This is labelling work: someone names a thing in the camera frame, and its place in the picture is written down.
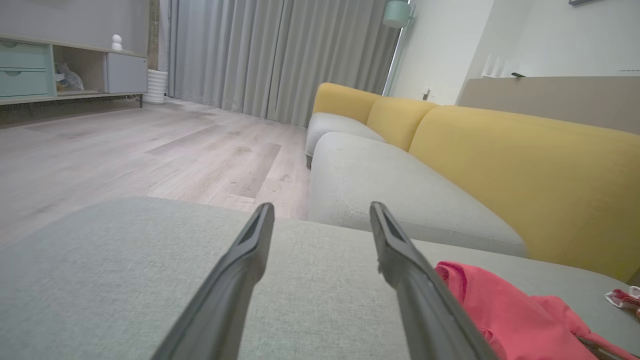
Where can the grey pleated curtain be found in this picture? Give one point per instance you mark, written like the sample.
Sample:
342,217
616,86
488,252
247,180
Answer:
280,55

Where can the grey plush toy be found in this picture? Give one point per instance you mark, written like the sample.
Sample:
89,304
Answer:
69,77

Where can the small white figurine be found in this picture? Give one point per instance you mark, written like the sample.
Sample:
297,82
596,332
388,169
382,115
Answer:
116,42

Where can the black white framed picture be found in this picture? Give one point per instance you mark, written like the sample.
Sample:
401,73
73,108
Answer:
579,2

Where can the small grey sofa seat cushion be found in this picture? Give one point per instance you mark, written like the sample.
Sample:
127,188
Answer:
335,127

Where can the mint green floor lamp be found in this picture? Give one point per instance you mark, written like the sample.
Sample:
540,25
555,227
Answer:
397,12

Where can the white slatted rack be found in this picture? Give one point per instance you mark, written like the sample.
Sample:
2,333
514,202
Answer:
497,66

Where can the green leafy potted tree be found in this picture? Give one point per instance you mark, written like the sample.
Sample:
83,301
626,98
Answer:
153,35

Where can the rounded yellow sofa end cushion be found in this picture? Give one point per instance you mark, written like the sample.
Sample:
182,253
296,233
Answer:
342,102

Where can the red jersey with white trim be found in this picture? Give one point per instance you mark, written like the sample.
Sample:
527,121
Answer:
515,320

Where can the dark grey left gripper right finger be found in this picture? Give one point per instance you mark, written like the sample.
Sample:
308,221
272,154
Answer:
425,305

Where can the taupe low partition wall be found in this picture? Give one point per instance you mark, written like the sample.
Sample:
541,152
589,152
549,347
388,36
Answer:
550,100

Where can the white ribbed plant pot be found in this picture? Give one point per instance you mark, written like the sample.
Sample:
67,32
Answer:
156,86

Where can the short yellow sofa back cushion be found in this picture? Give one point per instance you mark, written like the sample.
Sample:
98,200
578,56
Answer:
400,122

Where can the mint and grey TV cabinet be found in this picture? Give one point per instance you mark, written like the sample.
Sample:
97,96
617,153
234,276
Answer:
125,72

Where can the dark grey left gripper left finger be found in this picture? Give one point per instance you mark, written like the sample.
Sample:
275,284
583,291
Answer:
225,300

